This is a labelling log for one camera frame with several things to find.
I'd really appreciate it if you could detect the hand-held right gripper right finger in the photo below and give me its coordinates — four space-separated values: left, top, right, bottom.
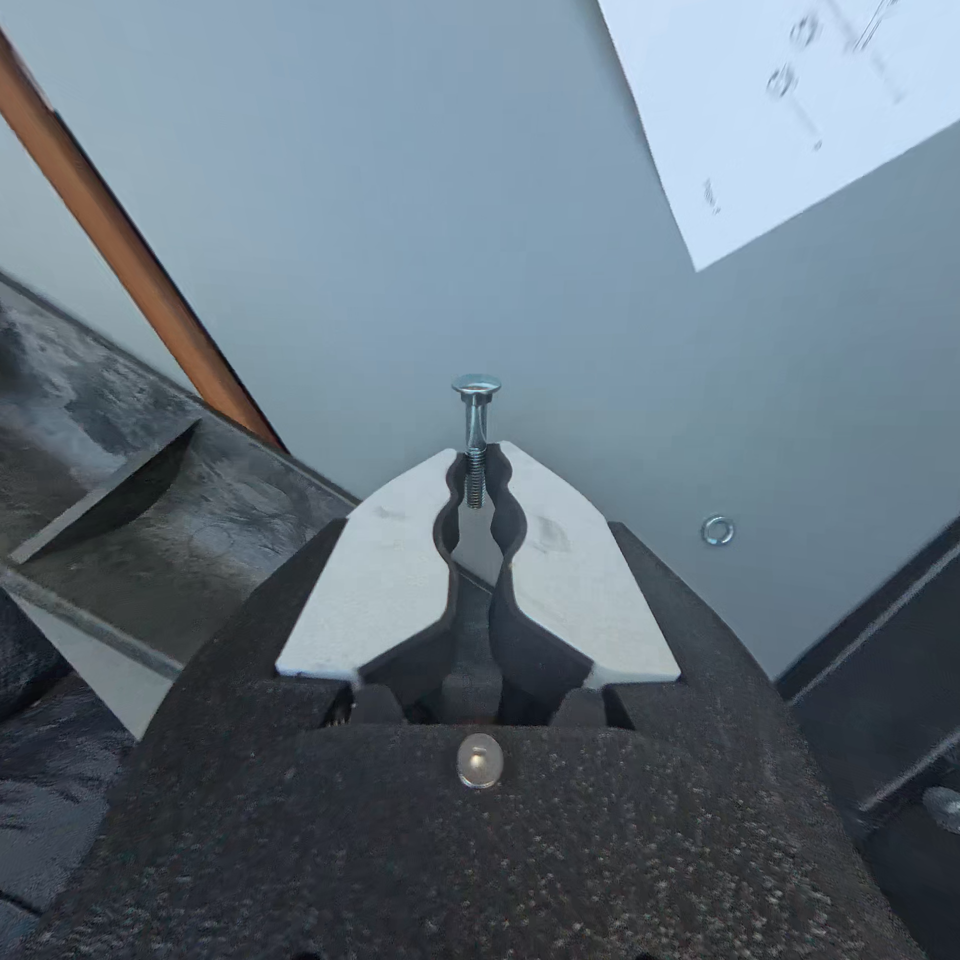
491 441 682 690

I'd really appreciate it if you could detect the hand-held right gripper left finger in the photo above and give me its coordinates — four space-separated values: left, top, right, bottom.
274 447 460 682

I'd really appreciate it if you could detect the silver bolt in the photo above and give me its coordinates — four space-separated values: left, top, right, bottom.
452 373 502 511

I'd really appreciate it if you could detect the black plastic cart leg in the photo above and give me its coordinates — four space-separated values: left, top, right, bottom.
0 273 361 676

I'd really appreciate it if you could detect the white instruction sheet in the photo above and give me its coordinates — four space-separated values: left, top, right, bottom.
597 0 960 273

